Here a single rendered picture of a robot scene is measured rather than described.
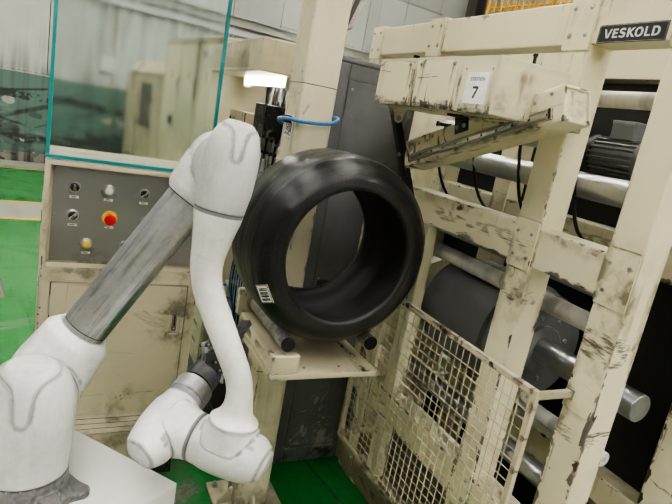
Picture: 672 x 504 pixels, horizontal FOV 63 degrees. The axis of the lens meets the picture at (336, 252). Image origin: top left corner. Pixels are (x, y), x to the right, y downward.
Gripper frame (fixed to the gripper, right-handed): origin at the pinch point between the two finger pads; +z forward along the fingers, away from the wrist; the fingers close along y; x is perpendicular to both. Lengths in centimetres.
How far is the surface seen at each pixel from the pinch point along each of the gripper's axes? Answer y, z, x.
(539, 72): -35, 59, 75
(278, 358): 19.4, 11.9, -2.2
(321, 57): -51, 78, 8
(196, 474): 93, 23, -79
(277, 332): 15.0, 18.6, -4.3
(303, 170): -28.3, 34.5, 13.5
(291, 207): -21.6, 25.4, 11.5
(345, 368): 36.4, 27.2, 8.4
